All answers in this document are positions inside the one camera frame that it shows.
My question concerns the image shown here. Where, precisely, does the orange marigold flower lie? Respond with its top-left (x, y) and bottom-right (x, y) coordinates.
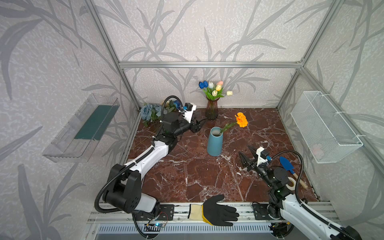
top-left (220, 112), bottom-right (248, 134)

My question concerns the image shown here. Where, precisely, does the teal ceramic vase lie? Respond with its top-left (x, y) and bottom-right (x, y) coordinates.
top-left (207, 127), bottom-right (223, 157)

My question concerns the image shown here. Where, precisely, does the pink glass vase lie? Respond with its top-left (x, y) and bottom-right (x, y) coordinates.
top-left (205, 99), bottom-right (219, 120)

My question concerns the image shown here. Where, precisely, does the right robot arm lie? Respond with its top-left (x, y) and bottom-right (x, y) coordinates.
top-left (239, 146), bottom-right (361, 240)

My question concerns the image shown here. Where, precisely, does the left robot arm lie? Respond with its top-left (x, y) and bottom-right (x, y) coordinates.
top-left (94, 111), bottom-right (208, 217)

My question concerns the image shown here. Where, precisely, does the blue hand trowel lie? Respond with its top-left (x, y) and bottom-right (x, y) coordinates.
top-left (279, 157), bottom-right (308, 189)

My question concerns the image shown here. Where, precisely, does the white tape roll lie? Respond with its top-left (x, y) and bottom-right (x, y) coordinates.
top-left (286, 177), bottom-right (297, 191)

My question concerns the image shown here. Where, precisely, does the dusty blue rose bunch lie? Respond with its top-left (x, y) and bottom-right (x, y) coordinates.
top-left (140, 103), bottom-right (168, 127)

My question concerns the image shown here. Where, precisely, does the black work glove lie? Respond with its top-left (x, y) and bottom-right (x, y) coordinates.
top-left (188, 195), bottom-right (240, 227)

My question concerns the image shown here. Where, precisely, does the clear acrylic shelf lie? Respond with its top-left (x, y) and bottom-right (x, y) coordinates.
top-left (43, 94), bottom-right (120, 163)

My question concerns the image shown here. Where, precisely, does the small circuit board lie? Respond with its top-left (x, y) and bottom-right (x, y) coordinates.
top-left (145, 222), bottom-right (167, 232)

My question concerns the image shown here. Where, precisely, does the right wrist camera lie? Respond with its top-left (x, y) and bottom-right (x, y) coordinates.
top-left (256, 147), bottom-right (272, 166)

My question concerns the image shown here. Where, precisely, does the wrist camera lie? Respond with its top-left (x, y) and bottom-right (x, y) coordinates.
top-left (256, 147), bottom-right (272, 166)
top-left (181, 103), bottom-right (197, 123)

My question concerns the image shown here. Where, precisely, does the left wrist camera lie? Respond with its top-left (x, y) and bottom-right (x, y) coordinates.
top-left (181, 103), bottom-right (197, 123)

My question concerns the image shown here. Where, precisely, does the white wire basket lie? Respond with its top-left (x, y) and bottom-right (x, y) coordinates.
top-left (291, 91), bottom-right (364, 164)

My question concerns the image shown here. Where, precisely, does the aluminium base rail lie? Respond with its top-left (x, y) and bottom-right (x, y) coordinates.
top-left (88, 195), bottom-right (285, 226)

